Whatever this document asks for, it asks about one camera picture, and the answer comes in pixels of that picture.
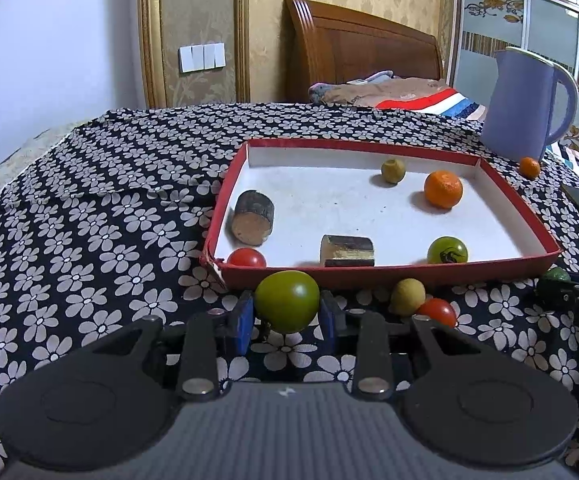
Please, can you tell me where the small green lime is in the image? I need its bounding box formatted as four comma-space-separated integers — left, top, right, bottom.
542, 266, 571, 282

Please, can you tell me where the large green tomato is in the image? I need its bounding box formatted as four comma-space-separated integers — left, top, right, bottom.
254, 270, 320, 334

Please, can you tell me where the yellow-brown longan fruit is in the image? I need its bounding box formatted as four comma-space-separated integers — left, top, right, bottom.
389, 278, 426, 316
381, 158, 407, 185

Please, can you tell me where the red cherry tomato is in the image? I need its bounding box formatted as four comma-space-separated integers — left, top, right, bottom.
415, 298, 457, 328
226, 247, 266, 268

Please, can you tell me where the dark cylindrical wood piece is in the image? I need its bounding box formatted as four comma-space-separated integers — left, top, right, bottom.
231, 190, 275, 247

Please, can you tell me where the gold black rectangular block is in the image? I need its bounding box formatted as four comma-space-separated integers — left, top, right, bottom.
320, 234, 375, 268

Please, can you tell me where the small orange tangerine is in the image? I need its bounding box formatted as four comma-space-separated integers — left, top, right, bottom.
518, 157, 541, 180

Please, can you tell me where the black white floral tablecloth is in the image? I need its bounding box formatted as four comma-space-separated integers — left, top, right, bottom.
0, 104, 579, 474

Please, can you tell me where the red shallow box tray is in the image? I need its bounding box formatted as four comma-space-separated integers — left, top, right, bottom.
200, 139, 561, 289

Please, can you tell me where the large orange tangerine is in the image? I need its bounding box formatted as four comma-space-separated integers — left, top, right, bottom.
424, 170, 463, 210

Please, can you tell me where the blue plastic pitcher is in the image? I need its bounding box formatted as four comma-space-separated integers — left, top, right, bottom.
480, 47, 578, 162

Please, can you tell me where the striped folded blanket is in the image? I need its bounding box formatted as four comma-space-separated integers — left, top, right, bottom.
308, 70, 487, 122

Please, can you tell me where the glass wardrobe sliding door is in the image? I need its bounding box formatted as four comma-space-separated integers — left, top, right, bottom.
449, 0, 579, 151

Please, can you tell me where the brown wooden headboard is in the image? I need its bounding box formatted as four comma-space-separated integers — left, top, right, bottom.
284, 0, 443, 103

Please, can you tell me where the white wall switch panel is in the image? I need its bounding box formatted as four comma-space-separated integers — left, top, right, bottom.
178, 42, 226, 74

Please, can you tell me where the gold wall frame moulding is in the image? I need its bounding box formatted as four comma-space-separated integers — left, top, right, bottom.
136, 0, 250, 107

